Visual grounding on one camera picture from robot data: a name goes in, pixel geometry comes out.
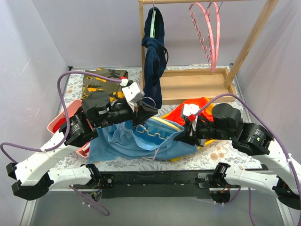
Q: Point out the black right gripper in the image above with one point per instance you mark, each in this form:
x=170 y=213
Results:
x=194 y=131

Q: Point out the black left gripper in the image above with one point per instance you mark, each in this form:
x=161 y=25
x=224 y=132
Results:
x=137 y=114

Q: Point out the yellow hanger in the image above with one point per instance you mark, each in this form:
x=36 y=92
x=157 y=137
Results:
x=159 y=120

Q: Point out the light blue shorts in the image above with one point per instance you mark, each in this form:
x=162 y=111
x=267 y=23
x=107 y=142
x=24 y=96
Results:
x=122 y=140

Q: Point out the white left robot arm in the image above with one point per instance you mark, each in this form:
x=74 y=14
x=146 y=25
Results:
x=35 y=176

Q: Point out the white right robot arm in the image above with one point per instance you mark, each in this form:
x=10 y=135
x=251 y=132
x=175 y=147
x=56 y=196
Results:
x=251 y=139

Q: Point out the orange shorts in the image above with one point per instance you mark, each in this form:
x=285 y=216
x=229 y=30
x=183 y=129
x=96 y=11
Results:
x=175 y=115

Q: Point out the navy blue shorts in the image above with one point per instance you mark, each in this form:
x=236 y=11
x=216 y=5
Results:
x=156 y=58

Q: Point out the camouflage shorts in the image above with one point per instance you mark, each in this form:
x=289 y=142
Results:
x=93 y=84

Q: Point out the green hanger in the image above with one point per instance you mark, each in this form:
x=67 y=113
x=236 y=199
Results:
x=152 y=26

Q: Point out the pink hanger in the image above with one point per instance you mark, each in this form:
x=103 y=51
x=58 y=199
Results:
x=208 y=49
x=214 y=32

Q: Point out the floral table mat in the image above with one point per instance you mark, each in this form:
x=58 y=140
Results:
x=206 y=158

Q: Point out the black base bar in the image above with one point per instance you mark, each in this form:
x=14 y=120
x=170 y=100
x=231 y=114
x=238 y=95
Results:
x=149 y=184

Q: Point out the wooden clothes rack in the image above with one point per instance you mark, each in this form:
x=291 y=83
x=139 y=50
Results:
x=179 y=85

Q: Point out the pink divided tray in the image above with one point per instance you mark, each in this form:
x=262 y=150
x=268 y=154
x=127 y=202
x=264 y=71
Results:
x=71 y=110

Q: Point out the red cloth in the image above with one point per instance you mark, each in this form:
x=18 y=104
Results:
x=59 y=124

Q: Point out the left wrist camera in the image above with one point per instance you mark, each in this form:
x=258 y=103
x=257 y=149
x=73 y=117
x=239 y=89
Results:
x=133 y=92

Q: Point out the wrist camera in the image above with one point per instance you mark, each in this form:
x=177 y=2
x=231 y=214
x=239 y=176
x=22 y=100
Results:
x=188 y=112
x=133 y=92

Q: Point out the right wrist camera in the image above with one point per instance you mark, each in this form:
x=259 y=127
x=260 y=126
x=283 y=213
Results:
x=188 y=112

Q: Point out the aluminium frame rail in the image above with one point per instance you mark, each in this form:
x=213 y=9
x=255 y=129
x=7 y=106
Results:
x=59 y=207

